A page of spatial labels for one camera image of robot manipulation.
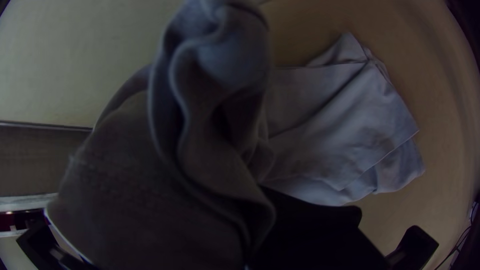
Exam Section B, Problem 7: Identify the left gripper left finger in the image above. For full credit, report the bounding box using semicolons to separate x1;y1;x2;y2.
16;220;99;270

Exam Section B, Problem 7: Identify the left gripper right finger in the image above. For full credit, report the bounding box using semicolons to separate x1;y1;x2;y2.
247;187;440;270

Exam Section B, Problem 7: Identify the light grey t-shirt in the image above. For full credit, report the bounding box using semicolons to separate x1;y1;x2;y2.
44;0;427;270

